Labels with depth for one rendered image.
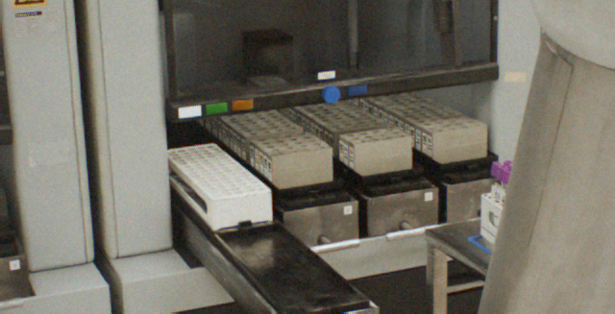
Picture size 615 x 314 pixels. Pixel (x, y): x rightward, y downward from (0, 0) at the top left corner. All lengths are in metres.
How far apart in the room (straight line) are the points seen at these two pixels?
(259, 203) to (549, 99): 1.18
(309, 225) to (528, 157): 1.23
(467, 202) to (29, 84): 0.78
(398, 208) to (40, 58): 0.65
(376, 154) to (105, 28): 0.53
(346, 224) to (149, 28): 0.47
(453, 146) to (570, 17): 1.47
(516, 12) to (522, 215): 1.40
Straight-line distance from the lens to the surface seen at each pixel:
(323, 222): 1.98
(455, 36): 1.22
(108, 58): 1.88
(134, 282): 1.90
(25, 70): 1.86
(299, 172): 2.02
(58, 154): 1.90
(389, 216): 2.03
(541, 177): 0.75
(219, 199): 1.84
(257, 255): 1.78
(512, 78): 2.19
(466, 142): 2.15
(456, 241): 1.78
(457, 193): 2.08
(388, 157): 2.08
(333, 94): 1.98
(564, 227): 0.77
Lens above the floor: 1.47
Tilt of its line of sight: 17 degrees down
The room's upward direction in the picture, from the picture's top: 2 degrees counter-clockwise
